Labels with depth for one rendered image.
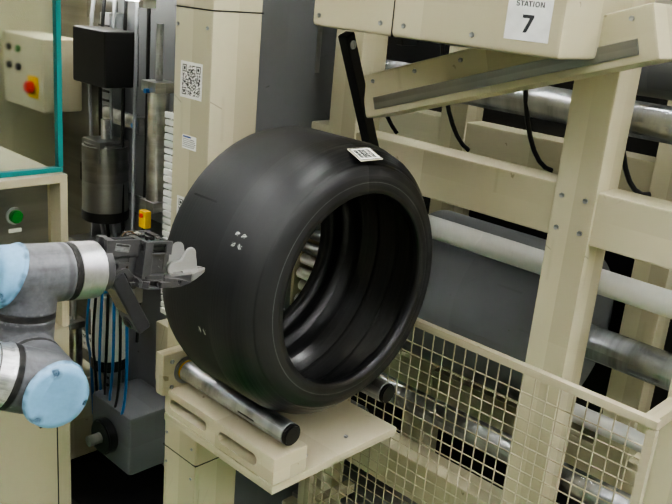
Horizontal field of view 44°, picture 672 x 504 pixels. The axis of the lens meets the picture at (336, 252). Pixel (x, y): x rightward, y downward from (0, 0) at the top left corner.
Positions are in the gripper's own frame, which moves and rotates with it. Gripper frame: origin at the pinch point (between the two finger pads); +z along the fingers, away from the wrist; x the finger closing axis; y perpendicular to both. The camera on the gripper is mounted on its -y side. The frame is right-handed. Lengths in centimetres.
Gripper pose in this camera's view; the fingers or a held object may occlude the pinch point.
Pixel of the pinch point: (197, 273)
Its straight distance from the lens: 146.7
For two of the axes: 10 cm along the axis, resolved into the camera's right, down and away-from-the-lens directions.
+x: -7.1, -2.7, 6.5
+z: 6.8, -0.5, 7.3
